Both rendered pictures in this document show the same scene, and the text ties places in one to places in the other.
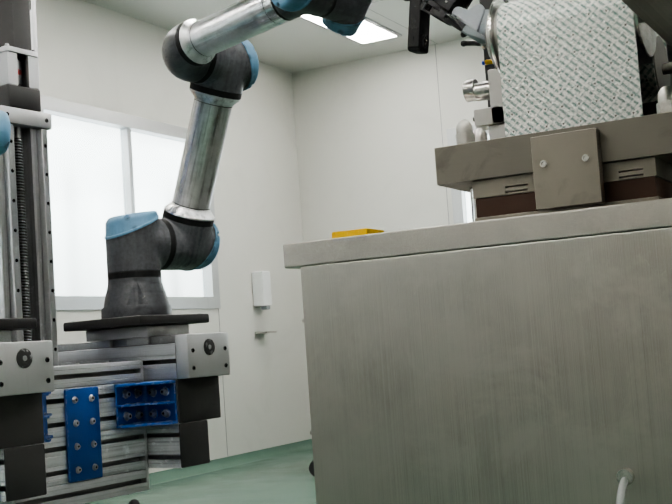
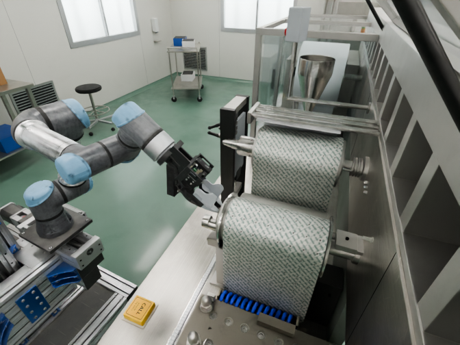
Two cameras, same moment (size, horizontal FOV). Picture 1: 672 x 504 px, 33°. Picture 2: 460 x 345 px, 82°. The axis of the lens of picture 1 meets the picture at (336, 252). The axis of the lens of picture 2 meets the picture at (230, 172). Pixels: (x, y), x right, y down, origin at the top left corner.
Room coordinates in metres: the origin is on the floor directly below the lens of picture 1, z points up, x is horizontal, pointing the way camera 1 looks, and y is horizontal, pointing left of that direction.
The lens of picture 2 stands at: (1.50, -0.26, 1.75)
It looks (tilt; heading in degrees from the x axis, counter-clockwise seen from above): 34 degrees down; 353
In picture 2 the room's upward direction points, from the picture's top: 1 degrees clockwise
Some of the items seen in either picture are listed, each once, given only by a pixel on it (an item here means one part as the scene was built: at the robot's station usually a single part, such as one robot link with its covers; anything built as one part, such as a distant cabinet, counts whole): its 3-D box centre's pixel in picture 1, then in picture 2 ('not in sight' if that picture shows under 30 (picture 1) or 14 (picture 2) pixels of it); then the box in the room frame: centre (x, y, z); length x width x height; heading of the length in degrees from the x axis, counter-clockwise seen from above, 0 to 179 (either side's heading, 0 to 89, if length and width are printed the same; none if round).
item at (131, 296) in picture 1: (135, 295); (52, 218); (2.49, 0.44, 0.87); 0.15 x 0.15 x 0.10
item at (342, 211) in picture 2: not in sight; (349, 142); (2.80, -1.13, 1.02); 2.24 x 0.04 x 0.24; 152
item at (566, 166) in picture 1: (567, 169); not in sight; (1.69, -0.35, 0.96); 0.10 x 0.03 x 0.11; 62
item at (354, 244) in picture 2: not in sight; (349, 241); (1.87, -0.59, 1.28); 0.06 x 0.05 x 0.02; 62
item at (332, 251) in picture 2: not in sight; (342, 250); (1.87, -0.58, 1.25); 0.07 x 0.04 x 0.04; 62
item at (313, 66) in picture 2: not in sight; (315, 66); (2.60, -0.75, 1.50); 0.14 x 0.14 x 0.06
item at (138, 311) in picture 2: (358, 237); (139, 309); (1.98, -0.04, 0.91); 0.07 x 0.07 x 0.02; 62
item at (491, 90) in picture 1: (496, 155); (219, 252); (2.06, -0.30, 1.05); 0.06 x 0.05 x 0.31; 62
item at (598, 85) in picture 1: (571, 108); (264, 287); (1.90, -0.41, 1.10); 0.23 x 0.01 x 0.18; 62
